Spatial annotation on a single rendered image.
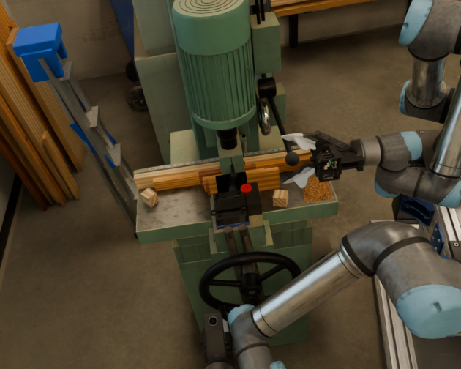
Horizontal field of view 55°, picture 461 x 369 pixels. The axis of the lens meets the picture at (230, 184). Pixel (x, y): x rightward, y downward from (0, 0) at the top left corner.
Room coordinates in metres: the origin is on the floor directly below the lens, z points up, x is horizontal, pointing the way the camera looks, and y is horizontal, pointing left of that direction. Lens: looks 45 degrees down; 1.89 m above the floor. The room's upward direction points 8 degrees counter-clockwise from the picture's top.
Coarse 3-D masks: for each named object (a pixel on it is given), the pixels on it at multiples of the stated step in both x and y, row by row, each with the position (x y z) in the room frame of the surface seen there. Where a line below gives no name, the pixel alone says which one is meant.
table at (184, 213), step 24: (168, 192) 0.98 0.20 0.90; (192, 192) 0.96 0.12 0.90; (264, 192) 0.92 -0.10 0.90; (288, 192) 0.90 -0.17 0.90; (144, 216) 0.89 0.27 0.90; (168, 216) 0.88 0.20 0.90; (192, 216) 0.86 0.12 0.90; (264, 216) 0.83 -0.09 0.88; (288, 216) 0.84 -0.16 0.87; (312, 216) 0.84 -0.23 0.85; (144, 240) 0.83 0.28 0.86
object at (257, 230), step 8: (256, 216) 0.78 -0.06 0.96; (256, 224) 0.75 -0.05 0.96; (264, 224) 0.75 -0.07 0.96; (216, 232) 0.74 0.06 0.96; (256, 232) 0.74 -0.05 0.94; (264, 232) 0.74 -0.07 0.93; (216, 240) 0.74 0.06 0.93; (224, 240) 0.74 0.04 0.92; (240, 240) 0.74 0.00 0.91; (256, 240) 0.74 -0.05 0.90; (264, 240) 0.74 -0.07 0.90; (224, 248) 0.74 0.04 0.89; (240, 248) 0.74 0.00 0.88
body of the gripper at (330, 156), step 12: (324, 144) 0.83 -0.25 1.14; (360, 144) 0.81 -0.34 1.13; (312, 156) 0.84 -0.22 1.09; (324, 156) 0.80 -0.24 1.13; (336, 156) 0.78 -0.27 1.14; (348, 156) 0.79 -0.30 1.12; (360, 156) 0.78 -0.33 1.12; (324, 168) 0.78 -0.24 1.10; (336, 168) 0.78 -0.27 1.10; (348, 168) 0.78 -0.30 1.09; (360, 168) 0.77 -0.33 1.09; (324, 180) 0.77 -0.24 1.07
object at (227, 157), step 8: (216, 136) 1.05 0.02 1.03; (240, 144) 1.00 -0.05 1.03; (224, 152) 0.97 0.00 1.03; (232, 152) 0.97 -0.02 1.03; (240, 152) 0.96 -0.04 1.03; (224, 160) 0.95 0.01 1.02; (232, 160) 0.95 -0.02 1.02; (240, 160) 0.95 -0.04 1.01; (224, 168) 0.95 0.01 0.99; (240, 168) 0.95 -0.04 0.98
